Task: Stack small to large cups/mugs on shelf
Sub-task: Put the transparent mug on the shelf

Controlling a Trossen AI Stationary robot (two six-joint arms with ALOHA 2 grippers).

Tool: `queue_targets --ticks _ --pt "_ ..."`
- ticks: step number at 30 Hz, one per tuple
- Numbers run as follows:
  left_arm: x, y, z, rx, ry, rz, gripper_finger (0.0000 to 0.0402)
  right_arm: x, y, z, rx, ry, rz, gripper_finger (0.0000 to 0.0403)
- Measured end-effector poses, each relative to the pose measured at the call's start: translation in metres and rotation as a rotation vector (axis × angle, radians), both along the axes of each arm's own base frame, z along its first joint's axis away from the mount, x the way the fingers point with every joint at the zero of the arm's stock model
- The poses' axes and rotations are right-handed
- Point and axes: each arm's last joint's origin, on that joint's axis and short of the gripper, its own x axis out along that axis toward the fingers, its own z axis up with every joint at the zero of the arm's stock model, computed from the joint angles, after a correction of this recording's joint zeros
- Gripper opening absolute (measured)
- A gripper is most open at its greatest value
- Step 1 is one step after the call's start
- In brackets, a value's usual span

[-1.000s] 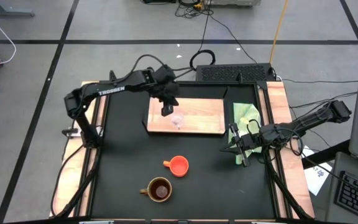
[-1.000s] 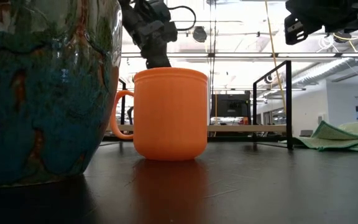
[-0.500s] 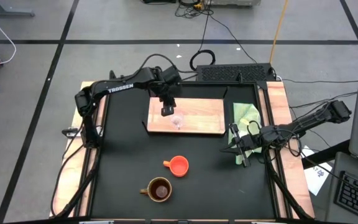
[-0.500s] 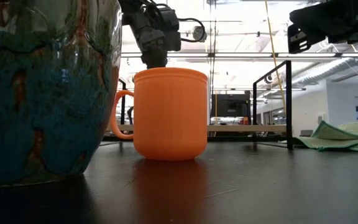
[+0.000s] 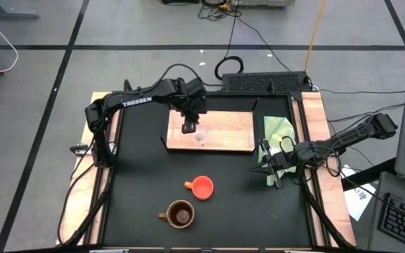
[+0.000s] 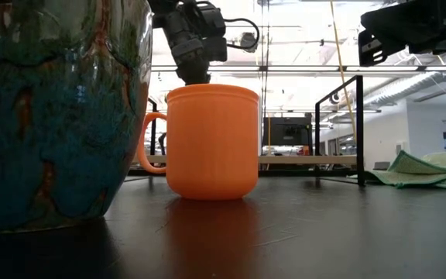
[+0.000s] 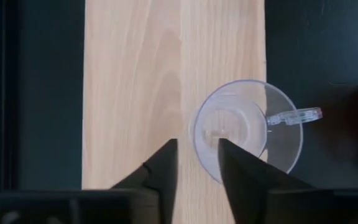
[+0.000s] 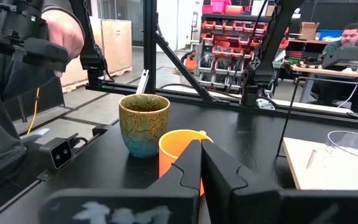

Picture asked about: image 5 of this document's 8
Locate wooden cutting board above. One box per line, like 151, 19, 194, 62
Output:
160, 95, 259, 155

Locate brown green ceramic mug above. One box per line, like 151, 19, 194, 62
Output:
157, 199, 195, 229

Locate white paper sheet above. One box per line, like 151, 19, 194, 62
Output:
339, 164, 378, 222

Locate small clear plastic cup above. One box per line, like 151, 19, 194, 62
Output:
192, 129, 210, 147

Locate yellow cable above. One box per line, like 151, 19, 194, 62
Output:
304, 0, 327, 73

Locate black perforated computer case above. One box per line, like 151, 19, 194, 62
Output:
221, 71, 312, 93

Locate tangled black cables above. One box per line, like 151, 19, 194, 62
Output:
198, 0, 242, 21

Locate grey metal table leg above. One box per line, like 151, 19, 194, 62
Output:
0, 0, 40, 20

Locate thick black cable bundle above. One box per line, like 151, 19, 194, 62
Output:
57, 163, 117, 247
299, 171, 355, 249

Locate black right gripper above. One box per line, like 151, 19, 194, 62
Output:
250, 139, 297, 190

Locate black work mat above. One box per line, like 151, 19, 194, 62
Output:
102, 94, 312, 247

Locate black flat crossbar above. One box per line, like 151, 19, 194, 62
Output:
341, 157, 397, 193

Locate orange plastic cup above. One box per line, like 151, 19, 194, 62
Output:
184, 175, 214, 201

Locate coiled black cable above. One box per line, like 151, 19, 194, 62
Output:
214, 55, 245, 81

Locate black keyboard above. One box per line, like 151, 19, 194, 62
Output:
378, 192, 405, 252

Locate black metal table frame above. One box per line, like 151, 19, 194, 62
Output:
82, 79, 330, 253

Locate long thin black cable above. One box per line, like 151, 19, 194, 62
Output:
223, 10, 291, 72

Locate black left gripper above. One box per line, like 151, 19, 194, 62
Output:
181, 77, 209, 134

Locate light green cloth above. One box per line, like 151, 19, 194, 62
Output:
257, 115, 297, 186

